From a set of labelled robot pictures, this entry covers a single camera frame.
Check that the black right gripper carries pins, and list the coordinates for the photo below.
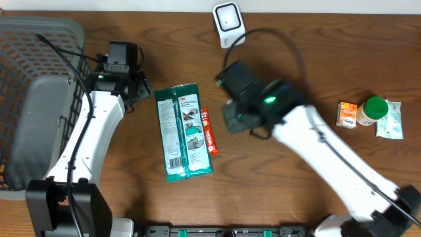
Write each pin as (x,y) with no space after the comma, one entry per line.
(233,124)

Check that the red stick sachet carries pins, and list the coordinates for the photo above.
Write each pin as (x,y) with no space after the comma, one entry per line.
(209,136)

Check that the mint green snack packet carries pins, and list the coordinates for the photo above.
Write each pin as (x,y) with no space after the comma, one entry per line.
(390,126)

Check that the grey plastic basket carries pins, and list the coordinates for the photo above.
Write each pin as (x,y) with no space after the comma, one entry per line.
(40,99)

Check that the white barcode scanner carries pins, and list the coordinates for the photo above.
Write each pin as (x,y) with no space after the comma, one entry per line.
(228,23)

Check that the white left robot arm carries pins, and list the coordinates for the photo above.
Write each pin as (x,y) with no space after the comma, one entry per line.
(68,202)

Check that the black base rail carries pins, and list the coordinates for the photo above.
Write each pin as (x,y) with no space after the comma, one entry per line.
(225,231)

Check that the green lid jar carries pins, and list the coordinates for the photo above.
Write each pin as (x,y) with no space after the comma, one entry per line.
(372,110)

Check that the green white package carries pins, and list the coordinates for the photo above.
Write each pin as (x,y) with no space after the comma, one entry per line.
(184,144)

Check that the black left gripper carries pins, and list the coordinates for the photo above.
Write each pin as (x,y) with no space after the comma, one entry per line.
(143,87)

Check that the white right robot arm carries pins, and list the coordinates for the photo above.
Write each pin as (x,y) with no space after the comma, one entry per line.
(376,206)

